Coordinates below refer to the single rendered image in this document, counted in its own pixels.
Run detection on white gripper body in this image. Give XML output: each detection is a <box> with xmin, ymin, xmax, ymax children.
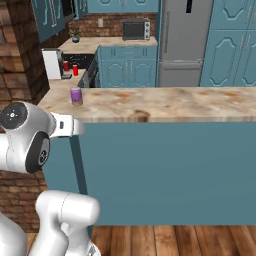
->
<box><xmin>68</xmin><ymin>117</ymin><xmax>86</xmax><ymax>138</ymax></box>

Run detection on purple soda can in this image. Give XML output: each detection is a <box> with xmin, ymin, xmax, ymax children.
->
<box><xmin>69</xmin><ymin>86</ymin><xmax>84</xmax><ymax>108</ymax></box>

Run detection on black stove with oven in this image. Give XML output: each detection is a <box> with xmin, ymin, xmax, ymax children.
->
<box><xmin>62</xmin><ymin>53</ymin><xmax>100</xmax><ymax>89</ymax></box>

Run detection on teal kitchen island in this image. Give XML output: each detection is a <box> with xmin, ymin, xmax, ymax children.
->
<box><xmin>41</xmin><ymin>121</ymin><xmax>256</xmax><ymax>238</ymax></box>

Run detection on white coffee machine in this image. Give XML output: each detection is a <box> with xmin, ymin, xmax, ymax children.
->
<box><xmin>41</xmin><ymin>47</ymin><xmax>73</xmax><ymax>81</ymax></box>

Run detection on teal base cupboards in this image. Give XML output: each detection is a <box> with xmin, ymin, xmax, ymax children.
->
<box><xmin>95</xmin><ymin>45</ymin><xmax>159</xmax><ymax>89</ymax></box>

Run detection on green plant in blue pot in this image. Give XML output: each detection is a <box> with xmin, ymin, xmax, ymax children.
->
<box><xmin>69</xmin><ymin>27</ymin><xmax>82</xmax><ymax>44</ymax></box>

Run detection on grey toaster oven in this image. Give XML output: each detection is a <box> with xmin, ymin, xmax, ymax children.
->
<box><xmin>121</xmin><ymin>18</ymin><xmax>151</xmax><ymax>42</ymax></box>

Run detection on black extractor hood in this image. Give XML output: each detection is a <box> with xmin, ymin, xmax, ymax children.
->
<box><xmin>61</xmin><ymin>0</ymin><xmax>77</xmax><ymax>24</ymax></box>

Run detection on grey fridge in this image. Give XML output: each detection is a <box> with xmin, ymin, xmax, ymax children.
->
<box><xmin>157</xmin><ymin>0</ymin><xmax>215</xmax><ymax>88</ymax></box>

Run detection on tall teal cupboards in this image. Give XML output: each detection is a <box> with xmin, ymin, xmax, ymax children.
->
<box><xmin>199</xmin><ymin>0</ymin><xmax>256</xmax><ymax>88</ymax></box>

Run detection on teal wall cupboards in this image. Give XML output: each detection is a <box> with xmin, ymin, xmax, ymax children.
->
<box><xmin>73</xmin><ymin>0</ymin><xmax>161</xmax><ymax>20</ymax></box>
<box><xmin>30</xmin><ymin>0</ymin><xmax>66</xmax><ymax>44</ymax></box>

